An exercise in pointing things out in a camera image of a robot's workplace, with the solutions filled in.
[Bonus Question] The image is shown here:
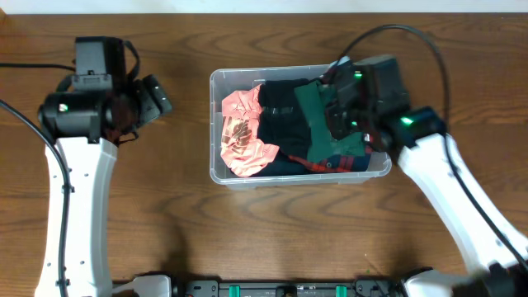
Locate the black hooded sweatshirt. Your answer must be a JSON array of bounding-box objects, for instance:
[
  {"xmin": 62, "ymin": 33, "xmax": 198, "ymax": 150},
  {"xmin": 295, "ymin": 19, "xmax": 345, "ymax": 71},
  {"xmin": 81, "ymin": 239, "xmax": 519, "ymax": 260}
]
[{"xmin": 252, "ymin": 151, "xmax": 309, "ymax": 177}]

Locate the red navy plaid shirt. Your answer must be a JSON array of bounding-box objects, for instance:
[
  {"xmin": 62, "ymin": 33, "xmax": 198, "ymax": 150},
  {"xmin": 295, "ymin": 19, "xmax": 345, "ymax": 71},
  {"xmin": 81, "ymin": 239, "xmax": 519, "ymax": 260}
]
[{"xmin": 289, "ymin": 153, "xmax": 371, "ymax": 173}]

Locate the black garment with tape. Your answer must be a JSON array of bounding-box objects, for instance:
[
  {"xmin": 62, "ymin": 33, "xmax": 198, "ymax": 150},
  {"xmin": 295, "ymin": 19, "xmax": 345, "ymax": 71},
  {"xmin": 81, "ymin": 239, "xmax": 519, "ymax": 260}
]
[{"xmin": 257, "ymin": 78, "xmax": 311, "ymax": 158}]

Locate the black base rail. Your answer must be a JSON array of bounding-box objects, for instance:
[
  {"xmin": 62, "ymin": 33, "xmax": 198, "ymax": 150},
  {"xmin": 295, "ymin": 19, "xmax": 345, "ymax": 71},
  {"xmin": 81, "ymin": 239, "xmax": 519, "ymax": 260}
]
[{"xmin": 111, "ymin": 270, "xmax": 413, "ymax": 297}]

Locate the clear plastic storage bin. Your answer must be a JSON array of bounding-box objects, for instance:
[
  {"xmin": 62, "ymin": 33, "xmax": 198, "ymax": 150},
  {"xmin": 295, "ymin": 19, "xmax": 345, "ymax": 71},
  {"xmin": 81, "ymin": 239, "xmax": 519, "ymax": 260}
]
[{"xmin": 209, "ymin": 64, "xmax": 393, "ymax": 191}]

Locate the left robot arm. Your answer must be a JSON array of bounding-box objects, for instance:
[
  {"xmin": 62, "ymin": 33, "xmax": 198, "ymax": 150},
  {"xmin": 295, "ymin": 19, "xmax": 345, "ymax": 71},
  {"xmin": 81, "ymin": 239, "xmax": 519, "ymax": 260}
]
[{"xmin": 35, "ymin": 75, "xmax": 173, "ymax": 296}]

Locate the dark green garment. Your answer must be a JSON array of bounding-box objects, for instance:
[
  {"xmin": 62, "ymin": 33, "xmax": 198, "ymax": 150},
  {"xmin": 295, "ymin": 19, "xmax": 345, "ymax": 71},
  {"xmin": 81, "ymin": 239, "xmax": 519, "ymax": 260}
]
[{"xmin": 295, "ymin": 80, "xmax": 367, "ymax": 163}]

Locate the pink printed t-shirt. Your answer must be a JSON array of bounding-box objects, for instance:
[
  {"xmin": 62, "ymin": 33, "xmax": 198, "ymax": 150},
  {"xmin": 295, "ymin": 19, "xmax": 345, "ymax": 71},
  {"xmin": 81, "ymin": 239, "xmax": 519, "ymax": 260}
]
[{"xmin": 220, "ymin": 84, "xmax": 279, "ymax": 177}]

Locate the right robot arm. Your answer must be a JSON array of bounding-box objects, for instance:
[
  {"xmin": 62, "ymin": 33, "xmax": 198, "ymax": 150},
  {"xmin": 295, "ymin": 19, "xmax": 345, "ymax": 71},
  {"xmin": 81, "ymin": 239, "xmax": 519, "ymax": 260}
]
[{"xmin": 322, "ymin": 55, "xmax": 527, "ymax": 296}]

